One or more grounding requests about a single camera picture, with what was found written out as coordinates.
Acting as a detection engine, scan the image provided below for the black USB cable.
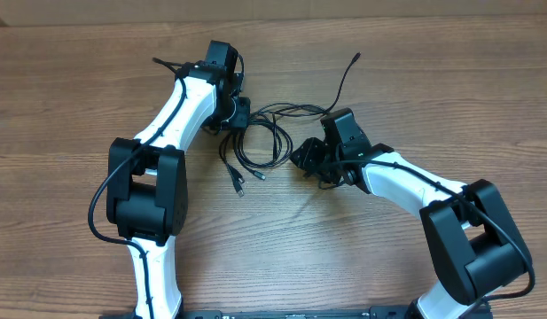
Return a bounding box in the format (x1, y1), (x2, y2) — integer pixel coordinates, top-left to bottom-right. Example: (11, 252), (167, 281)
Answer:
(218, 105), (296, 198)

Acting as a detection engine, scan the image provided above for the black cable with barrel plug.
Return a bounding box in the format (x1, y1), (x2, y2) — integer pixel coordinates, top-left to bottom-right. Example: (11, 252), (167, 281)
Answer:
(254, 51), (362, 121)

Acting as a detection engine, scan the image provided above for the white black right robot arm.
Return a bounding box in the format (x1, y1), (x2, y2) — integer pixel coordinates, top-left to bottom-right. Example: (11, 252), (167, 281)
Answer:
(290, 137), (535, 318)

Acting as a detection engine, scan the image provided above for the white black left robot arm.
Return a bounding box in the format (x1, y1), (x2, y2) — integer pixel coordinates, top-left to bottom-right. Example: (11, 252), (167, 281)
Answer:
(97, 60), (250, 318)

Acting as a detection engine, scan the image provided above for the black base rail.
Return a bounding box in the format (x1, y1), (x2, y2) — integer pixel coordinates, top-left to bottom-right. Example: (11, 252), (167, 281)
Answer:
(176, 305), (423, 319)

